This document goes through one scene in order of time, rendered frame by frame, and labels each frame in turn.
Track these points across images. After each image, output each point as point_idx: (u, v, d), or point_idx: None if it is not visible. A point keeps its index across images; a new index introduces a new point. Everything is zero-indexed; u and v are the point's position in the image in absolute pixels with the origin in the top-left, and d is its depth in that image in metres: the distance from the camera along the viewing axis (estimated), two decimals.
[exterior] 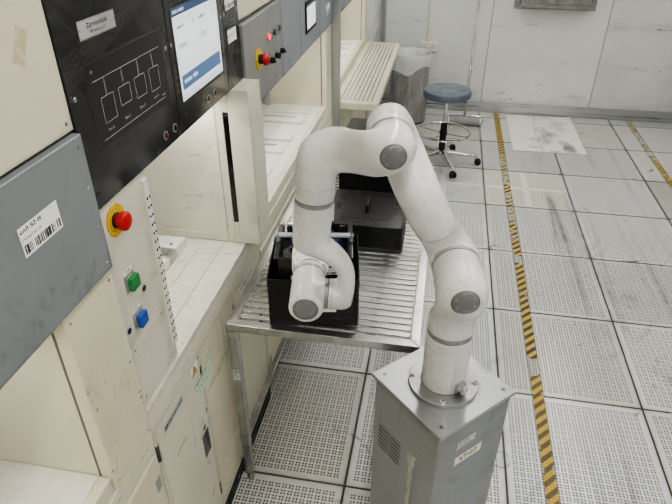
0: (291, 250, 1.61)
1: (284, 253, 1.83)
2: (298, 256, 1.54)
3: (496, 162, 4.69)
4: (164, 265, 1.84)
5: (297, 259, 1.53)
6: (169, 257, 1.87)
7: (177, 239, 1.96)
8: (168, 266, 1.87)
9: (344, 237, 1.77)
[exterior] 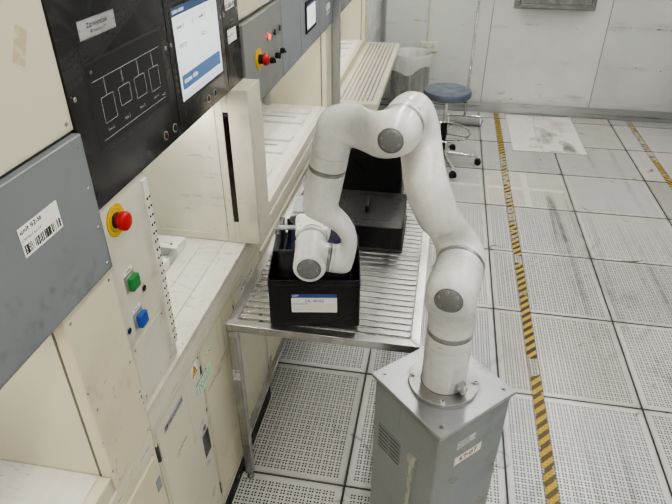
0: None
1: (285, 246, 1.82)
2: (301, 223, 1.63)
3: (496, 162, 4.69)
4: (164, 265, 1.84)
5: (300, 225, 1.62)
6: (169, 257, 1.87)
7: (177, 239, 1.96)
8: (168, 266, 1.87)
9: None
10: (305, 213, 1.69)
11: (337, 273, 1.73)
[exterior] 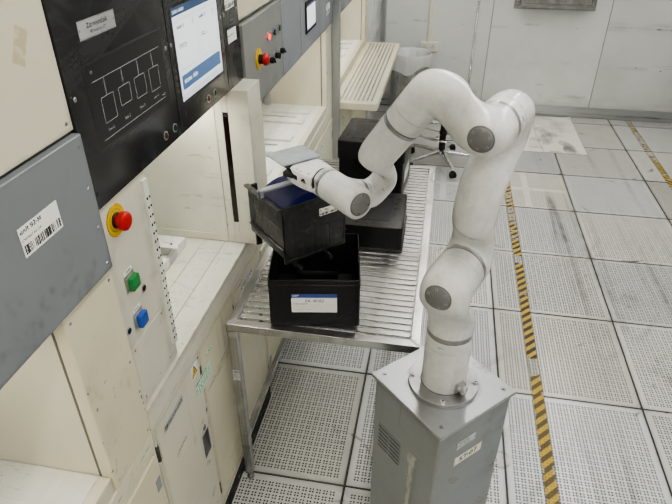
0: (289, 171, 1.59)
1: (266, 211, 1.68)
2: (306, 171, 1.54)
3: None
4: (164, 265, 1.84)
5: (309, 173, 1.53)
6: (169, 257, 1.87)
7: (177, 239, 1.96)
8: (168, 266, 1.87)
9: None
10: (295, 165, 1.60)
11: (334, 218, 1.69)
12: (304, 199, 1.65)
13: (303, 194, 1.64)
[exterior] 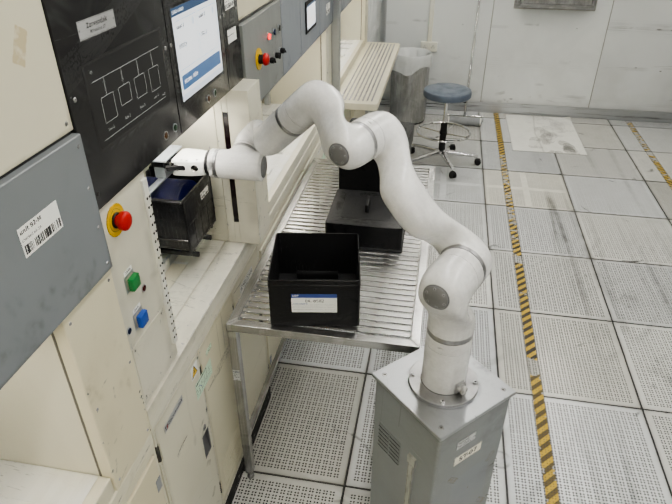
0: (169, 165, 1.67)
1: None
2: (193, 158, 1.65)
3: (496, 162, 4.69)
4: (164, 265, 1.84)
5: (197, 159, 1.65)
6: (169, 257, 1.87)
7: None
8: (168, 266, 1.87)
9: None
10: (170, 158, 1.68)
11: (208, 199, 1.83)
12: (184, 189, 1.74)
13: (183, 184, 1.73)
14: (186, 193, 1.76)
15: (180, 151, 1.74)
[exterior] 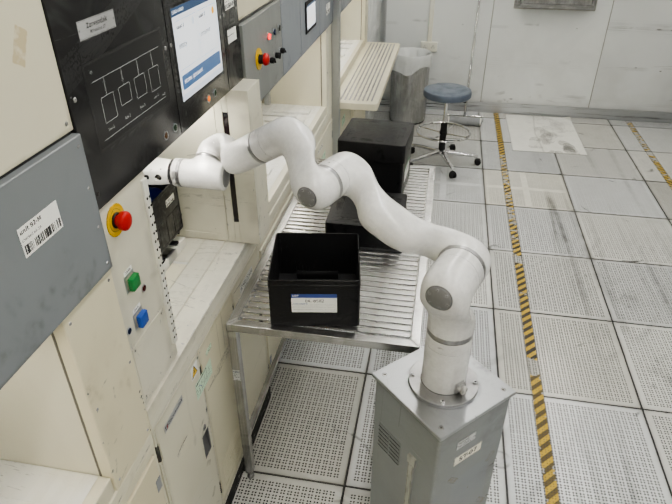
0: None
1: None
2: (156, 167, 1.69)
3: (496, 162, 4.69)
4: (164, 265, 1.84)
5: (160, 168, 1.69)
6: (169, 257, 1.87)
7: (177, 239, 1.96)
8: (168, 266, 1.87)
9: None
10: None
11: (174, 206, 1.87)
12: None
13: None
14: (151, 201, 1.79)
15: None
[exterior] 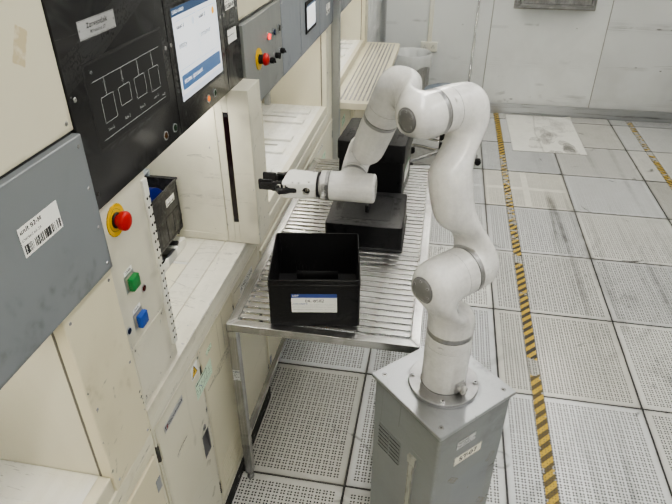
0: (279, 188, 1.64)
1: None
2: (304, 180, 1.63)
3: (496, 162, 4.69)
4: (164, 265, 1.84)
5: (309, 181, 1.63)
6: (169, 257, 1.87)
7: (177, 239, 1.96)
8: (168, 266, 1.87)
9: (145, 173, 1.85)
10: (279, 181, 1.65)
11: (174, 206, 1.87)
12: None
13: None
14: (151, 201, 1.79)
15: (286, 171, 1.72)
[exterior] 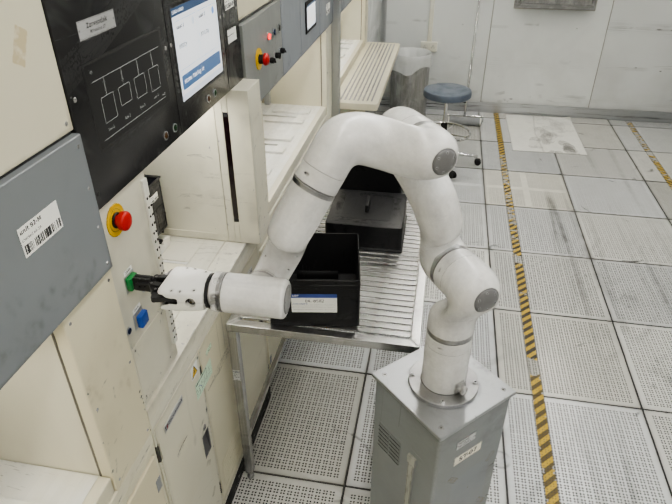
0: (158, 293, 1.20)
1: None
2: (188, 288, 1.18)
3: (496, 162, 4.69)
4: None
5: (194, 289, 1.18)
6: None
7: (162, 237, 1.97)
8: None
9: None
10: (159, 283, 1.21)
11: (158, 205, 1.88)
12: None
13: None
14: None
15: (167, 272, 1.26)
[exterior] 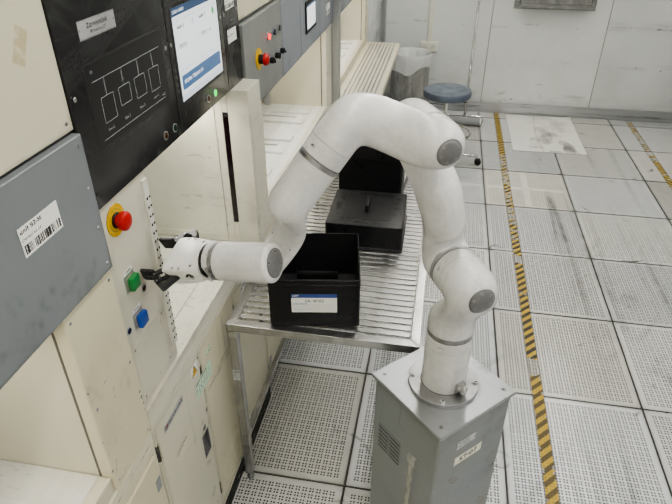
0: (161, 282, 1.25)
1: None
2: (185, 263, 1.23)
3: (496, 162, 4.69)
4: None
5: (190, 264, 1.23)
6: None
7: None
8: None
9: None
10: (161, 269, 1.26)
11: None
12: None
13: None
14: None
15: (189, 231, 1.33)
